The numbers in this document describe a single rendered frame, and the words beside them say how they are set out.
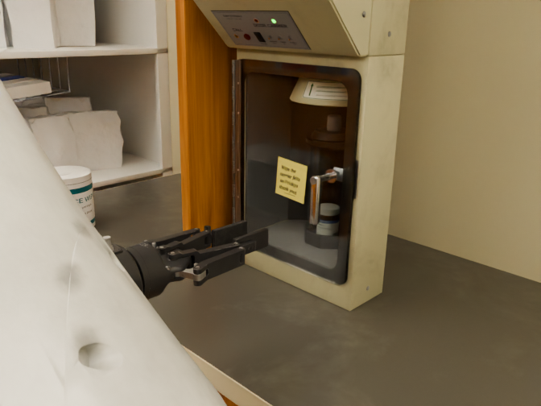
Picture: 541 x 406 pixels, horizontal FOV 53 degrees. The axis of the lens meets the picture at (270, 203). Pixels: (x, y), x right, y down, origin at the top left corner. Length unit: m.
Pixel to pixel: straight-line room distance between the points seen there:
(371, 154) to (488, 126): 0.40
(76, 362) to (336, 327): 0.85
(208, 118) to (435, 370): 0.66
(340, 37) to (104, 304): 0.74
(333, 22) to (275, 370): 0.55
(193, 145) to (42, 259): 0.97
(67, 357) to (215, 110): 1.03
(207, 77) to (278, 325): 0.52
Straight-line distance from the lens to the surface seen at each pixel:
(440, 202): 1.40
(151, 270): 0.72
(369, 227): 1.03
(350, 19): 0.89
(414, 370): 0.94
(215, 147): 1.20
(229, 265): 0.77
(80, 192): 1.43
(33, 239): 0.21
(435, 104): 1.37
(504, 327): 1.11
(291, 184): 1.06
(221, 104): 1.20
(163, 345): 0.21
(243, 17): 1.01
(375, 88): 0.96
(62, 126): 2.02
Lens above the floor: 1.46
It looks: 19 degrees down
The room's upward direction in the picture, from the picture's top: 1 degrees clockwise
